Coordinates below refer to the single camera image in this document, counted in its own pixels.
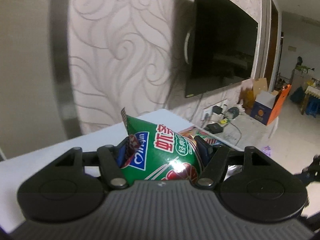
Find blue plastic stool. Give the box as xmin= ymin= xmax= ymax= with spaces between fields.
xmin=304 ymin=99 xmax=320 ymax=117

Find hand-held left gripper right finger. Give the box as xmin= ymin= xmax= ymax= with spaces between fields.
xmin=194 ymin=135 xmax=274 ymax=190

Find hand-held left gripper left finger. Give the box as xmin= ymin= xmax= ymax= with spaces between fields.
xmin=51 ymin=137 xmax=130 ymax=190

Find grey cable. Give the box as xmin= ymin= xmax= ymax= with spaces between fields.
xmin=229 ymin=122 xmax=243 ymax=146

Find yellow green chip bag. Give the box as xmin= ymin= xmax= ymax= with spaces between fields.
xmin=179 ymin=127 xmax=219 ymax=147

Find brown wooden door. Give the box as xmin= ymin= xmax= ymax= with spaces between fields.
xmin=264 ymin=0 xmax=280 ymax=80

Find power adapters and cables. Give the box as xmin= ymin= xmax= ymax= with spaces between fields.
xmin=204 ymin=100 xmax=228 ymax=117

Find black set-top box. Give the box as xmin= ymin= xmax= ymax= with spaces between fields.
xmin=204 ymin=122 xmax=223 ymax=133

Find black television cable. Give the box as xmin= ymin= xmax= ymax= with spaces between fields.
xmin=189 ymin=94 xmax=203 ymax=128

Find green plant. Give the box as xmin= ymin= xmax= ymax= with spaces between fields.
xmin=295 ymin=56 xmax=316 ymax=74

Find green shrimp chip bag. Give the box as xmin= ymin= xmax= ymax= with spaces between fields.
xmin=120 ymin=107 xmax=208 ymax=182

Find black wall television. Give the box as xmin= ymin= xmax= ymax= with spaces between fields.
xmin=175 ymin=0 xmax=259 ymax=98

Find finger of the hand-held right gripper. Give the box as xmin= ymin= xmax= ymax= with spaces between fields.
xmin=299 ymin=154 xmax=320 ymax=188

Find table with yellow cloth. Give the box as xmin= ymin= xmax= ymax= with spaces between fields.
xmin=304 ymin=85 xmax=320 ymax=99

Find brown cardboard box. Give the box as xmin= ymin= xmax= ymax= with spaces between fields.
xmin=240 ymin=77 xmax=268 ymax=117

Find teal bag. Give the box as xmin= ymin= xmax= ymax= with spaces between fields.
xmin=290 ymin=86 xmax=304 ymax=103

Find dark green round object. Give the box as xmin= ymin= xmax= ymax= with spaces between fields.
xmin=225 ymin=106 xmax=241 ymax=120

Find grey stone television stand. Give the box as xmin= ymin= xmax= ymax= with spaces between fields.
xmin=195 ymin=112 xmax=278 ymax=152

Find blue orange cardboard box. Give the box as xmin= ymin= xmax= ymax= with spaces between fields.
xmin=250 ymin=84 xmax=292 ymax=126

